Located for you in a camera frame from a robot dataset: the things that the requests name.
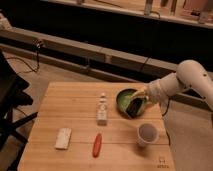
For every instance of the orange carrot toy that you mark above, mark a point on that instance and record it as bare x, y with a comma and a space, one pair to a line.
97, 145

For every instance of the white rectangular sponge block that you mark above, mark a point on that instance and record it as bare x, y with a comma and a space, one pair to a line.
63, 138

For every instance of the black office chair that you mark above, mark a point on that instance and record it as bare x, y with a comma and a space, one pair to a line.
12, 94

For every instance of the small white bottle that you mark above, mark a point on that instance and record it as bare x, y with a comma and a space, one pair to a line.
101, 114

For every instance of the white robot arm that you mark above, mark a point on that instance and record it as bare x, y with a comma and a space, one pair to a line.
189, 74

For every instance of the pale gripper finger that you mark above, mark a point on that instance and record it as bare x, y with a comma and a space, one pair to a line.
146, 106
139, 93

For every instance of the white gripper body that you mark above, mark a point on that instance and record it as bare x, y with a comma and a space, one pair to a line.
154, 92

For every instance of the black eraser block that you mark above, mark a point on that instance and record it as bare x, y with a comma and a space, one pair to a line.
134, 107

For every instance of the green ceramic bowl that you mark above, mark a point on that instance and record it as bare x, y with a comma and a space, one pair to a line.
123, 99

